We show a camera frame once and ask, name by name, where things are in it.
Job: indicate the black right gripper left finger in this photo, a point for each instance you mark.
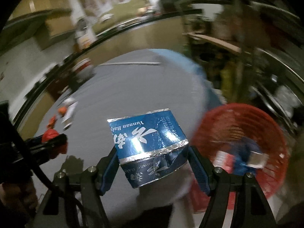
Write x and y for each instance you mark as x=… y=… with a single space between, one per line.
x=107 y=168

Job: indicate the metal storage rack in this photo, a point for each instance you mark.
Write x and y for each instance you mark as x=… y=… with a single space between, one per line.
x=267 y=37

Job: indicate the white thin rod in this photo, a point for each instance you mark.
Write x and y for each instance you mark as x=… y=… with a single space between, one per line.
x=131 y=63

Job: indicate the red plastic mesh basket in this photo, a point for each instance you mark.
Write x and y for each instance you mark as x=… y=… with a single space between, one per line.
x=223 y=125

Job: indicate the grey table cloth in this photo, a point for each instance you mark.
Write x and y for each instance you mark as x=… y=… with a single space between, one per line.
x=178 y=84

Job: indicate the blue foil carton box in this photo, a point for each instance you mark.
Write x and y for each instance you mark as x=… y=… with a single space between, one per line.
x=149 y=146

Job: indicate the orange snack wrapper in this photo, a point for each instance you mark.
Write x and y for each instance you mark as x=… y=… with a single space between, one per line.
x=67 y=111

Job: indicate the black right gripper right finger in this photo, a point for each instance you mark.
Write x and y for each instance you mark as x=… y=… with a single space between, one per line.
x=202 y=169

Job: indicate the waterfall landscape poster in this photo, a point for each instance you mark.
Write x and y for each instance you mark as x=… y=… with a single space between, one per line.
x=103 y=14

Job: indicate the red white bowl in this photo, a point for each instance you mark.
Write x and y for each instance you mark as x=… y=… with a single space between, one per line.
x=83 y=70

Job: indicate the blue plastic bag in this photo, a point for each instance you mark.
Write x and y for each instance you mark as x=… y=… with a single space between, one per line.
x=241 y=150

